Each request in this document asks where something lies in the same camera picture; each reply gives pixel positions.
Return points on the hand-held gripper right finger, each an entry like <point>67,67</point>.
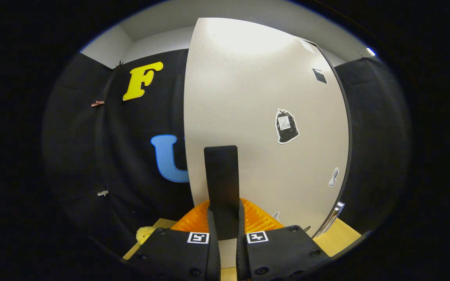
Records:
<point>283,253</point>

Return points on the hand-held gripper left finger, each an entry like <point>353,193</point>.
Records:
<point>178,253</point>

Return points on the beige shoe cabinet door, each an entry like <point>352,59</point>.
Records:
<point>248,86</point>

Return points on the yellow pineapple plush toy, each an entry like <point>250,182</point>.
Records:
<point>143,235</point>

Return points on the silver clip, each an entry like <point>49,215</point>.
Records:
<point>102,192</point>

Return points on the black backdrop cloth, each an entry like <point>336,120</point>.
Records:
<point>92,156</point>

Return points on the red clip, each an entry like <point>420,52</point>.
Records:
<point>97,103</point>

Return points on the small ceiling light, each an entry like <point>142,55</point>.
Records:
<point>371,51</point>

